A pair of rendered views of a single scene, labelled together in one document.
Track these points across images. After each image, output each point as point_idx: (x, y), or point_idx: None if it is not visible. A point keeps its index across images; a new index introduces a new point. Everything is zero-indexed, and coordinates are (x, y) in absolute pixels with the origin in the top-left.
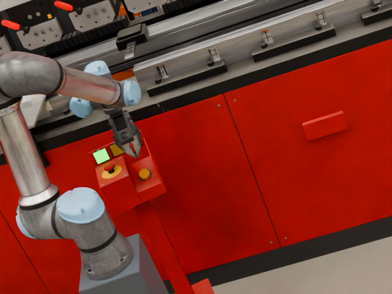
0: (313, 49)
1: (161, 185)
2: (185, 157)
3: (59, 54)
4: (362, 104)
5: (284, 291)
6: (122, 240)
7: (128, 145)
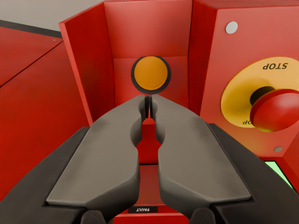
0: None
1: (111, 0)
2: (79, 126)
3: None
4: None
5: (79, 0)
6: None
7: (171, 144)
